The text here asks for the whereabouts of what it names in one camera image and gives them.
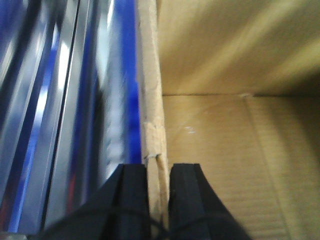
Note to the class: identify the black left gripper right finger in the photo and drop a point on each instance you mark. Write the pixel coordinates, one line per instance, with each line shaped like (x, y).
(195, 210)

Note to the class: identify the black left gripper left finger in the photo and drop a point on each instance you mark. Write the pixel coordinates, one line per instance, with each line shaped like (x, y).
(119, 210)

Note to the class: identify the brown cardboard carton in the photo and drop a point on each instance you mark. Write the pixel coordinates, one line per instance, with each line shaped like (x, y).
(234, 85)

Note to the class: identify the stainless steel shelf rail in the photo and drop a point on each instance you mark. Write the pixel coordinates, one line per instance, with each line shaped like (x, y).
(69, 108)

